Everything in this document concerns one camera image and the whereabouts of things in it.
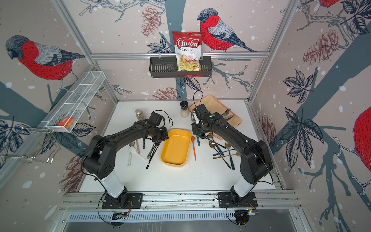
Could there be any orange box on shelf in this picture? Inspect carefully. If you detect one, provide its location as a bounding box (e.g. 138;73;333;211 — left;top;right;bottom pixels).
58;117;74;129

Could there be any knife on napkin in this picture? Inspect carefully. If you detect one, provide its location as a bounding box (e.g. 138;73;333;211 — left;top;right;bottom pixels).
224;115;235;121

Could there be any purple spoon black handle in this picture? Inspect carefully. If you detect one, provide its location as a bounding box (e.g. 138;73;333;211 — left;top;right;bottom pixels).
146;142;160;169

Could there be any white wire wall shelf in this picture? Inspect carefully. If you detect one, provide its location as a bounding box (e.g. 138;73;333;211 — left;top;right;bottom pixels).
45;71;106;133

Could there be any clear glass spice jar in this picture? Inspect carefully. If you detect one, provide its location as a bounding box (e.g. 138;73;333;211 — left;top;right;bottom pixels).
135;109;145;121

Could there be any red Chuba chips bag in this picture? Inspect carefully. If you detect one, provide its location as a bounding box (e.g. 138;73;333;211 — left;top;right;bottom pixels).
173;31;203;72

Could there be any wire hook rack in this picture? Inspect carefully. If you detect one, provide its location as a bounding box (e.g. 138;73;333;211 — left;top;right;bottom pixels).
1;126;61;164

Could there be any orange plastic spoon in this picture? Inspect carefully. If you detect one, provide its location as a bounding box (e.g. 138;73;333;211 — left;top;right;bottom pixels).
191;136;197;160

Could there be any black wire wall basket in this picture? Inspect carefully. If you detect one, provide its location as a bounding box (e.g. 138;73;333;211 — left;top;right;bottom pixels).
149;56;212;78

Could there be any gold spoon long handle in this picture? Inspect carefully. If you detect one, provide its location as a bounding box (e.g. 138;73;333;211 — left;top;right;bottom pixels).
213;153;240;159

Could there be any pink handled steel spoon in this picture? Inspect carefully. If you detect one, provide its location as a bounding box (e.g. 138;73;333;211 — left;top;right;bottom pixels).
135;140;141;155

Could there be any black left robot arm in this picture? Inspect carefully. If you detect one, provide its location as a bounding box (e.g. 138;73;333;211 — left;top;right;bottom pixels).
82;112;169;206

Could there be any yellow plastic storage box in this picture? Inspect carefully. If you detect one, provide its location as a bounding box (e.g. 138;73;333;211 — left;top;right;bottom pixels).
161;129;191;167

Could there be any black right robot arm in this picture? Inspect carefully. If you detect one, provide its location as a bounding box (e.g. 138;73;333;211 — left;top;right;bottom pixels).
191;104;273;202

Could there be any aluminium front rail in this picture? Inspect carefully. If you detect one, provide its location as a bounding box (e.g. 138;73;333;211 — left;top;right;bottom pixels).
57;189;302;212

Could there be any steel spoon green handle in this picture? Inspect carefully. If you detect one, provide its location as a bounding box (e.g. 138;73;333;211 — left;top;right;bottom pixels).
190;111;201;147

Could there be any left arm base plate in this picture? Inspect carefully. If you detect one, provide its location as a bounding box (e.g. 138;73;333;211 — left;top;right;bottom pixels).
102;193;144;210

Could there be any dark fork on napkin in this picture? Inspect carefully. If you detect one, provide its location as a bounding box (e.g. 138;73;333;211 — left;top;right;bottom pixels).
222;108;231;117

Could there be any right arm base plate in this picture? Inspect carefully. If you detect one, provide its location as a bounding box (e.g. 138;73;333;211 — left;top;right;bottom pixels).
216;191;258;208

